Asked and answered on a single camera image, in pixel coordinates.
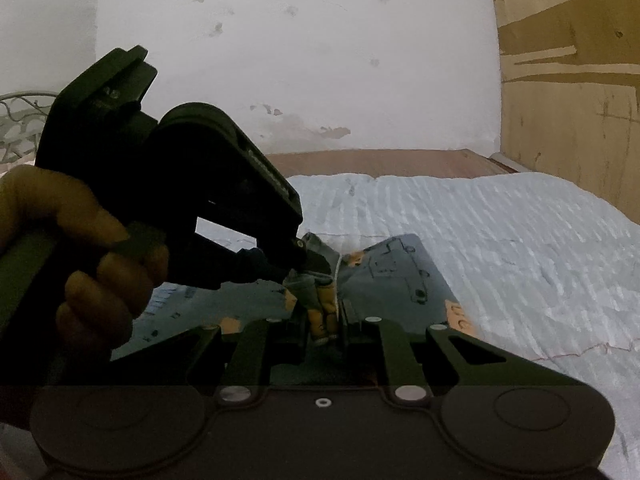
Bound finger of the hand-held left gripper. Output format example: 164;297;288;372
279;230;333;281
167;232;287;292

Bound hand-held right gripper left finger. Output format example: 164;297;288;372
107;305;308;407

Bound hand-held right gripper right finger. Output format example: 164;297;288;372
340;301;592;406

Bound blue pants with orange print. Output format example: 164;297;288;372
110;232;482;387

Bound person's left hand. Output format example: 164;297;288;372
0;166;169;357

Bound grey metal headboard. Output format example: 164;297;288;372
0;90;57;165

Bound plywood board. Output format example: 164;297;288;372
487;0;640;223

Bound brown wooden bed frame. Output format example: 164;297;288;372
265;148;522;182

